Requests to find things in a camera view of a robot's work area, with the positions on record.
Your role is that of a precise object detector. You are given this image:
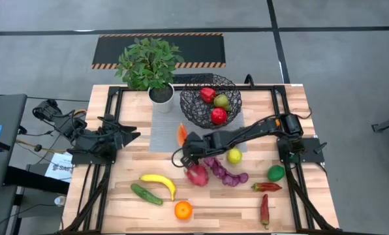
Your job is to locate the white plant pot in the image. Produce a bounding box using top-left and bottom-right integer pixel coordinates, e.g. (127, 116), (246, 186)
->
(148, 82), (176, 114)

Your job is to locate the red pomegranate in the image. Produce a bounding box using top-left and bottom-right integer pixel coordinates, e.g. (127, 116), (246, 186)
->
(210, 107), (228, 126)

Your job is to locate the red chili pepper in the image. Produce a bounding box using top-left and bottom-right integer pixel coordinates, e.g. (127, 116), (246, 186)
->
(251, 181), (283, 193)
(260, 193), (270, 230)

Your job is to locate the yellow-green lemon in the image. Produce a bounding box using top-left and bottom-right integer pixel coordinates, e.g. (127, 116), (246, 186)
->
(226, 148), (243, 165)

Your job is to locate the white printed paper sheet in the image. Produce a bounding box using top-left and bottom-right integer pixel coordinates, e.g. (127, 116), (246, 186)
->
(44, 151), (74, 183)

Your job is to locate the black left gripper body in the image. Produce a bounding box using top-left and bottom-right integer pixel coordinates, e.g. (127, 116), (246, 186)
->
(95, 114), (125, 154)

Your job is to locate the green cucumber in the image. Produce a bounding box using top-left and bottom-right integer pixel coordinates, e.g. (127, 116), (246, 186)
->
(130, 183), (164, 206)

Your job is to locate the black ventilated box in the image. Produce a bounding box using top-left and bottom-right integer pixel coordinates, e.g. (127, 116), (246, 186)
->
(172, 72), (215, 84)

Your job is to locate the grey desk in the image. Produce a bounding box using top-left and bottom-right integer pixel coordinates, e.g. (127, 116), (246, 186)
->
(0, 93), (28, 192)

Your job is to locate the grey place mat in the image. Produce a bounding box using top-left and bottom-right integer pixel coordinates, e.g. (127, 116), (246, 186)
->
(148, 97), (248, 153)

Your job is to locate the green and red pear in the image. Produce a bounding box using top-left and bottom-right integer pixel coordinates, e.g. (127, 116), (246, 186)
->
(213, 93), (231, 112)

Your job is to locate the yellow cable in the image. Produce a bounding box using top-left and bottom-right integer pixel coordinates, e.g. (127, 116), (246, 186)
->
(16, 139), (68, 154)

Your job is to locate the black wire basket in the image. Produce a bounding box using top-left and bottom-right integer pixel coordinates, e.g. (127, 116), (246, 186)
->
(179, 73), (243, 130)

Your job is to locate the black hazard-striped floor mat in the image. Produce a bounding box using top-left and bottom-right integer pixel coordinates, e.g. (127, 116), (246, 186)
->
(91, 32), (227, 70)

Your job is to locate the black desk support beam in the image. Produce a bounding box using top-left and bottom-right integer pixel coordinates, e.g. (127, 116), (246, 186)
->
(3, 165), (70, 196)

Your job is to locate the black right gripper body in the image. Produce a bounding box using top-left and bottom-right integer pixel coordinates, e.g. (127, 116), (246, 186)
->
(181, 131), (213, 163)

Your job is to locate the green leafy plant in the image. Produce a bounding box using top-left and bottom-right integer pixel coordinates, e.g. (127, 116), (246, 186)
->
(114, 37), (185, 91)

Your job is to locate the pink dragon fruit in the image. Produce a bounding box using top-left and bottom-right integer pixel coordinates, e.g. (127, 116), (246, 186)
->
(185, 163), (210, 187)

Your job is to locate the black cable loop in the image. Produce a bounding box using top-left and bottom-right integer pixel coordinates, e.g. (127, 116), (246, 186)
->
(244, 73), (256, 89)

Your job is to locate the red bell pepper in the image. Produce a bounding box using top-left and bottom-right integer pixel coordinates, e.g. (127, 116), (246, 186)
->
(199, 87), (217, 104)

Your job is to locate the green lime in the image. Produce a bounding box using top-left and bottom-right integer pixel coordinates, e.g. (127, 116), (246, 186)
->
(267, 164), (286, 183)

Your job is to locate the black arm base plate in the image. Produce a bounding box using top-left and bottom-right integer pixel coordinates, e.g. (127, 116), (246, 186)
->
(277, 136), (326, 164)
(67, 148), (117, 166)

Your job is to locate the yellow banana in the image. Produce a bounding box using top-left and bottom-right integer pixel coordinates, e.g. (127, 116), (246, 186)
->
(139, 174), (177, 202)

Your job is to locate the purple grape bunch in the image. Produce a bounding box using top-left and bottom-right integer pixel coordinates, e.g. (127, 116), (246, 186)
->
(203, 156), (249, 187)

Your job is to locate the orange fruit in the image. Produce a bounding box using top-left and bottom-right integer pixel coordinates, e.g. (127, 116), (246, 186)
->
(174, 200), (194, 221)

